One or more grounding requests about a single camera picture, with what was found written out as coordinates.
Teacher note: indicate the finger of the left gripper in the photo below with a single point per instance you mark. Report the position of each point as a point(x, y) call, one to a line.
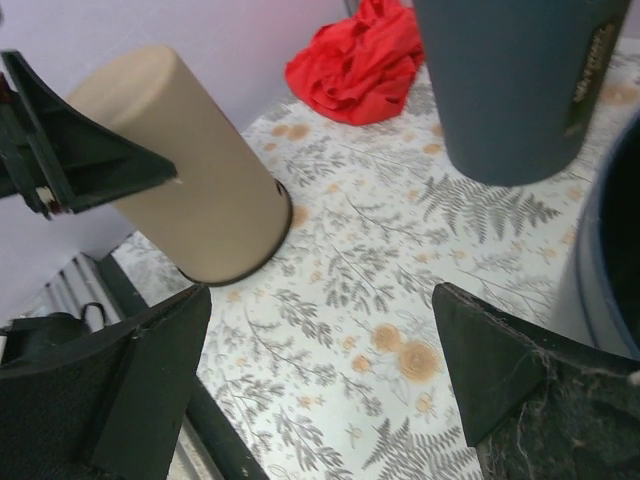
point(57, 159)

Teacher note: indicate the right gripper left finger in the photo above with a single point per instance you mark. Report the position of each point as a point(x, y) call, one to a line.
point(105, 404)

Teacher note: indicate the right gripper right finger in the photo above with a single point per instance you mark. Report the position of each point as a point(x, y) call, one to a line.
point(535, 404)

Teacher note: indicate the beige bin with black rim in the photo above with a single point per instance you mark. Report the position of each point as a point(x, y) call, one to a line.
point(225, 215)

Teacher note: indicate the slate blue tapered bin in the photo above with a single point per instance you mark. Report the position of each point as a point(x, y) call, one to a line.
point(516, 81)

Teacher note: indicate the large dark navy bin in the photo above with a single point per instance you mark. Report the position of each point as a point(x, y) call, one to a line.
point(597, 302)

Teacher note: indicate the floral patterned table mat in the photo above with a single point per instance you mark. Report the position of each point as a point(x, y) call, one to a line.
point(327, 361)

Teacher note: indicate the crumpled red cloth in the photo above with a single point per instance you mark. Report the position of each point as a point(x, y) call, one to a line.
point(359, 70)

